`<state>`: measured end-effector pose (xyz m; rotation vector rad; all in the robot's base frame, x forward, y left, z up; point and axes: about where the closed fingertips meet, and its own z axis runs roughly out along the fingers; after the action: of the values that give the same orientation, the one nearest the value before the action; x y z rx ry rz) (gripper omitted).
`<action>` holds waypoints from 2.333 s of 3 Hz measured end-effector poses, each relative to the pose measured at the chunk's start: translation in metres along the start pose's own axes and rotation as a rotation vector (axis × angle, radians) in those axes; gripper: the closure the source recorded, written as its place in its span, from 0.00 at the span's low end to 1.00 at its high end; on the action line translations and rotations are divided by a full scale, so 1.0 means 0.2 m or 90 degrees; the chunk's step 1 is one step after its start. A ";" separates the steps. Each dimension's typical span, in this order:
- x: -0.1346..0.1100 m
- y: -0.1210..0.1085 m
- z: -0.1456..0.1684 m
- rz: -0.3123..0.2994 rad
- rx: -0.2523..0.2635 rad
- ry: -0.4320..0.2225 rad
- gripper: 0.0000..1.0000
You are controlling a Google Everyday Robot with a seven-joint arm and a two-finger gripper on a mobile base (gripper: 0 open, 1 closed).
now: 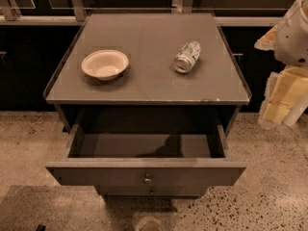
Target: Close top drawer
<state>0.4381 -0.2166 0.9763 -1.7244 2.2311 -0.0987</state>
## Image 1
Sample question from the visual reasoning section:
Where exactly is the white paper bowl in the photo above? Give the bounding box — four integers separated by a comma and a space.
81, 50, 129, 81

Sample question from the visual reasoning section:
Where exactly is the grey bottom drawer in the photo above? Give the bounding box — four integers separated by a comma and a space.
95, 186, 207, 197

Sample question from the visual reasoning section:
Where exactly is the grey drawer cabinet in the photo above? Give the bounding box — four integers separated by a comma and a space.
42, 13, 252, 199

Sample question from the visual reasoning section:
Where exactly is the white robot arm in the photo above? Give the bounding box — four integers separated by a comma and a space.
254, 0, 308, 130

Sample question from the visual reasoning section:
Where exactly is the grey drawer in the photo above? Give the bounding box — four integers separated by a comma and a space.
95, 186, 207, 197
46, 125, 246, 188

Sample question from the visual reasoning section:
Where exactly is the brass top drawer knob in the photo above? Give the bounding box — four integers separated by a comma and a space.
142, 174, 152, 184

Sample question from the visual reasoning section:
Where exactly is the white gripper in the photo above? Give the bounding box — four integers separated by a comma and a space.
254, 25, 308, 130

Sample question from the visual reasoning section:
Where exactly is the grey top drawer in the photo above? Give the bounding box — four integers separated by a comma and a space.
46, 125, 246, 188

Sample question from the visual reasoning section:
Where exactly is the white cylindrical post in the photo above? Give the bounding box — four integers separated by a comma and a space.
283, 93, 308, 126

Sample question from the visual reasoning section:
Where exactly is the metal railing frame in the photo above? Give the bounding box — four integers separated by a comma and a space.
0, 0, 295, 26

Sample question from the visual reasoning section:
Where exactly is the crushed silver can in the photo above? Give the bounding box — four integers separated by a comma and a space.
173, 41, 201, 74

